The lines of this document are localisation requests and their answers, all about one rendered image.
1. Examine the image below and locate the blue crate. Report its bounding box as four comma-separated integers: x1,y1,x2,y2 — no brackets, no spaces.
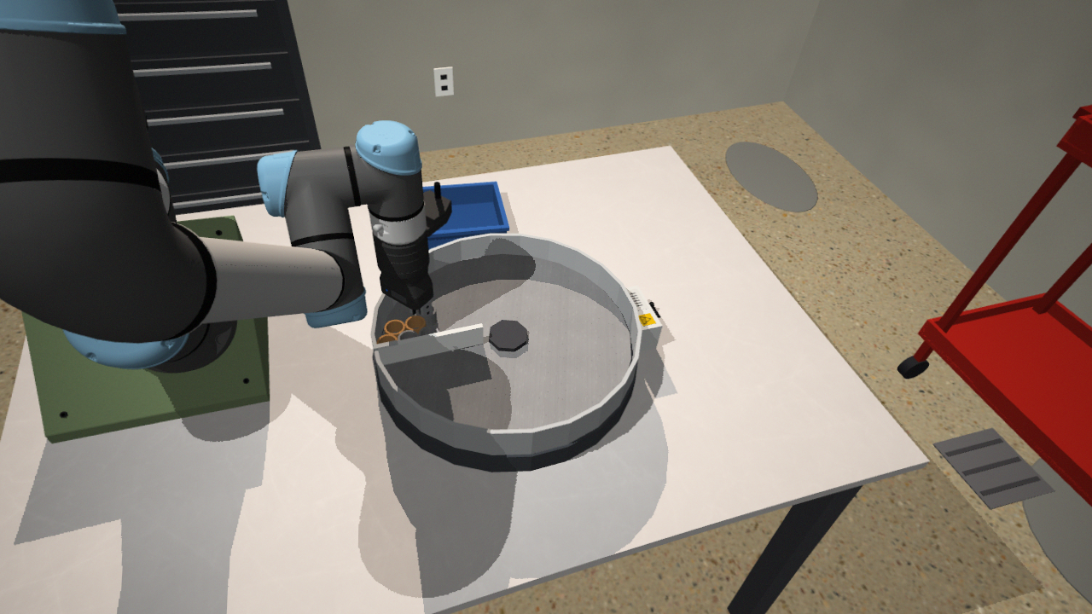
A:
427,182,509,250

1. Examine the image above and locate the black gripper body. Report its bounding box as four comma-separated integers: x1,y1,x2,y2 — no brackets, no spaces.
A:
369,182,452,310

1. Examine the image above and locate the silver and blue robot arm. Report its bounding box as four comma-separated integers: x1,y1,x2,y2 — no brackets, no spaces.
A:
0,0,424,374

